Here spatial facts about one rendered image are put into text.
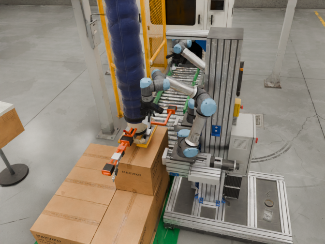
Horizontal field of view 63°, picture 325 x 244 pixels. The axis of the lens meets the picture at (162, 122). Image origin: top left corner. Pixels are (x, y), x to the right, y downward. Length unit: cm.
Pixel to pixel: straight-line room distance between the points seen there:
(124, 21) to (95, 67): 182
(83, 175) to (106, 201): 47
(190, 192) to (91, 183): 110
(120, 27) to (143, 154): 117
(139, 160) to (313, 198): 218
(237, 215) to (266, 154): 130
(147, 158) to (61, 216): 97
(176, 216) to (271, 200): 104
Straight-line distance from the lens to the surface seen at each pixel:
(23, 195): 393
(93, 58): 368
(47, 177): 400
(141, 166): 243
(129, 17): 200
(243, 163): 253
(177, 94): 420
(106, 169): 210
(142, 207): 264
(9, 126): 372
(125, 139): 233
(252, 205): 313
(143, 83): 173
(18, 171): 425
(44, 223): 281
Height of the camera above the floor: 269
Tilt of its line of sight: 37 degrees down
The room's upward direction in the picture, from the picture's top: 3 degrees counter-clockwise
